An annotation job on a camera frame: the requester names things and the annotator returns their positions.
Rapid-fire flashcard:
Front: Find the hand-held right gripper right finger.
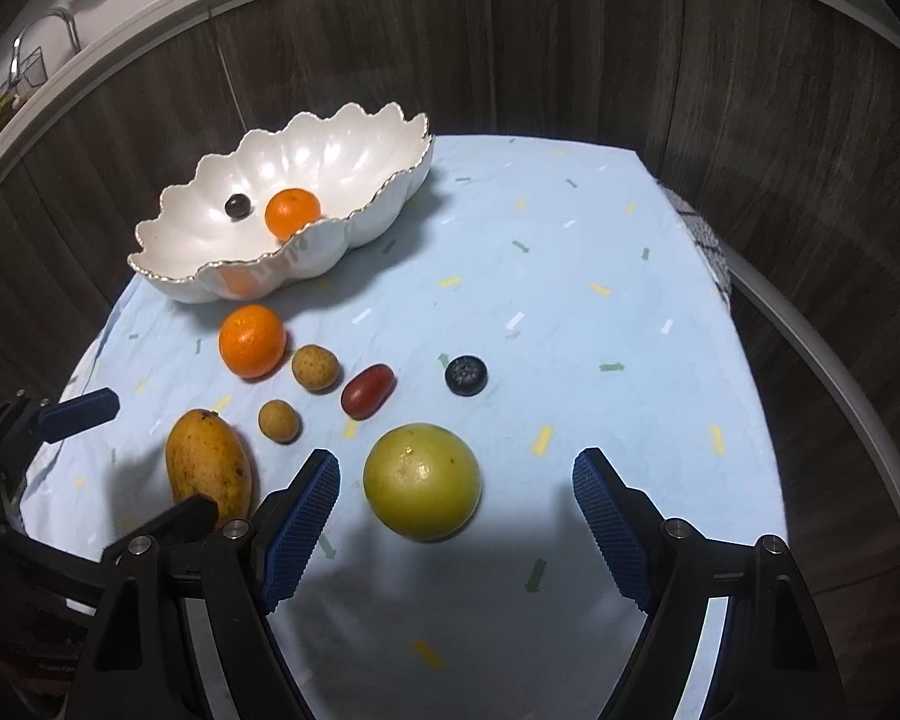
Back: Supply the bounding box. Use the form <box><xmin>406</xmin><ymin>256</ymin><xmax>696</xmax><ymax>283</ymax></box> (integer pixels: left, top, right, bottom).
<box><xmin>572</xmin><ymin>447</ymin><xmax>847</xmax><ymax>720</ymax></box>

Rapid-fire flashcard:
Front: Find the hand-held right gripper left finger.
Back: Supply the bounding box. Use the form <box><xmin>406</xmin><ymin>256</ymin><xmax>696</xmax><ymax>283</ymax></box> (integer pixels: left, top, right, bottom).
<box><xmin>54</xmin><ymin>447</ymin><xmax>342</xmax><ymax>720</ymax></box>

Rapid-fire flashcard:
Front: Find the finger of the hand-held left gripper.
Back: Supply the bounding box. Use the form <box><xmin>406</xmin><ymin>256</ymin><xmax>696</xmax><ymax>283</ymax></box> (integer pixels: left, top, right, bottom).
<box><xmin>101</xmin><ymin>495</ymin><xmax>220</xmax><ymax>559</ymax></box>
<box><xmin>36</xmin><ymin>388</ymin><xmax>119</xmax><ymax>445</ymax></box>

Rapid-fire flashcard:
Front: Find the yellow mango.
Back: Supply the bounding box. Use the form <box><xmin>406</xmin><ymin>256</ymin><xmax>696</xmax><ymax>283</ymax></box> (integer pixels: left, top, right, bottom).
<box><xmin>166</xmin><ymin>409</ymin><xmax>254</xmax><ymax>533</ymax></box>

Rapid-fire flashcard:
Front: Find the brown longan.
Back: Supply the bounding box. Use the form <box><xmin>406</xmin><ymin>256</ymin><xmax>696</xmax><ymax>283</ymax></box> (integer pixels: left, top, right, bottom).
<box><xmin>259</xmin><ymin>400</ymin><xmax>302</xmax><ymax>444</ymax></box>
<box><xmin>292</xmin><ymin>344</ymin><xmax>340</xmax><ymax>392</ymax></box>

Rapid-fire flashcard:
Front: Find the round green citrus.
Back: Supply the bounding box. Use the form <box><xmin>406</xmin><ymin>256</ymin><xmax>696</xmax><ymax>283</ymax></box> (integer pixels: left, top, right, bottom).
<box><xmin>363</xmin><ymin>424</ymin><xmax>483</xmax><ymax>542</ymax></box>

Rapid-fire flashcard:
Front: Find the red-brown date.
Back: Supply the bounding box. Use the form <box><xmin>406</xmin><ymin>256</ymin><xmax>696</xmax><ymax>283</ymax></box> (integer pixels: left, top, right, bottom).
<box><xmin>340</xmin><ymin>364</ymin><xmax>395</xmax><ymax>421</ymax></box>

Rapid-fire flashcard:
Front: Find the orange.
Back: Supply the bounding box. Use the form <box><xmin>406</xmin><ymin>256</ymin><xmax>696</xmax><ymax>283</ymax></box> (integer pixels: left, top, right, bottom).
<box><xmin>265</xmin><ymin>188</ymin><xmax>322</xmax><ymax>241</ymax></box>
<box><xmin>218</xmin><ymin>304</ymin><xmax>287</xmax><ymax>380</ymax></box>

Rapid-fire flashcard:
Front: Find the white shell-shaped bowl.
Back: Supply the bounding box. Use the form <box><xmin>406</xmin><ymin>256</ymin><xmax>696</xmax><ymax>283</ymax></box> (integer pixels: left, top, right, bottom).
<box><xmin>127</xmin><ymin>106</ymin><xmax>434</xmax><ymax>305</ymax></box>

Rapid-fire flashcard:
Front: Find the light blue patterned tablecloth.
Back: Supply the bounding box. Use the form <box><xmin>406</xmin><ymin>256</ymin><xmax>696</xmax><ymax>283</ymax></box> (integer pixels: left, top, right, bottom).
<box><xmin>19</xmin><ymin>133</ymin><xmax>788</xmax><ymax>720</ymax></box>

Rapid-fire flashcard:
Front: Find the white curved ledge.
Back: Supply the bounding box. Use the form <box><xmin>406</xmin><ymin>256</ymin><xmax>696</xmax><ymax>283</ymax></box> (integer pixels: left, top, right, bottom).
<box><xmin>726</xmin><ymin>251</ymin><xmax>900</xmax><ymax>563</ymax></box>

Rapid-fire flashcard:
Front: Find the checked cloth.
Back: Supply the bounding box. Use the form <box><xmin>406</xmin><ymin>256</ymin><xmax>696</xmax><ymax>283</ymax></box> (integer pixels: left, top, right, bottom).
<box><xmin>660</xmin><ymin>184</ymin><xmax>734</xmax><ymax>308</ymax></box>

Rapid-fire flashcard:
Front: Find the metal faucet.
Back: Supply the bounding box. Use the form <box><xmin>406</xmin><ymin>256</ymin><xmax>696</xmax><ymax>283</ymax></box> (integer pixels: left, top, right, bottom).
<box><xmin>7</xmin><ymin>7</ymin><xmax>82</xmax><ymax>87</ymax></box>

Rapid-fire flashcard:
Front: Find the dark wooden cabinet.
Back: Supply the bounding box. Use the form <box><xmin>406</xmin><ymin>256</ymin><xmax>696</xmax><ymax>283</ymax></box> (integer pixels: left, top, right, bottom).
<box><xmin>0</xmin><ymin>0</ymin><xmax>900</xmax><ymax>586</ymax></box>

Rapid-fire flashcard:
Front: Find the black wire basket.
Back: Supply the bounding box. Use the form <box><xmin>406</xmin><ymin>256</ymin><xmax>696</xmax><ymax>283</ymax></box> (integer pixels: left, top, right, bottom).
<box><xmin>0</xmin><ymin>47</ymin><xmax>48</xmax><ymax>142</ymax></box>

